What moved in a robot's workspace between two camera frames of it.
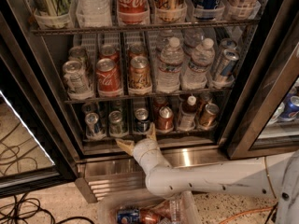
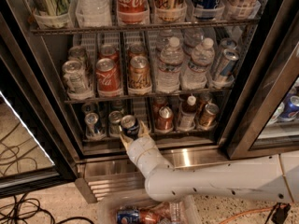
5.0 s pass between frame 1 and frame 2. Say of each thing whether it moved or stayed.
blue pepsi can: moved
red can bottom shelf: stayed
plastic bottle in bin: stayed
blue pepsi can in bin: stayed
